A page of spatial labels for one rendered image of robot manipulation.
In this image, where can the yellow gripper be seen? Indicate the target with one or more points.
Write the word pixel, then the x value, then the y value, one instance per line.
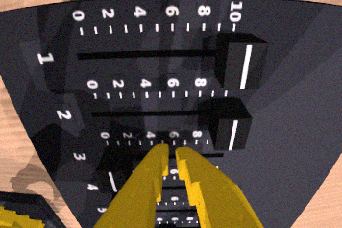
pixel 219 200

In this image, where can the black lighting desk panel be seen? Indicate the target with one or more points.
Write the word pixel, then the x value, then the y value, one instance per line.
pixel 111 79

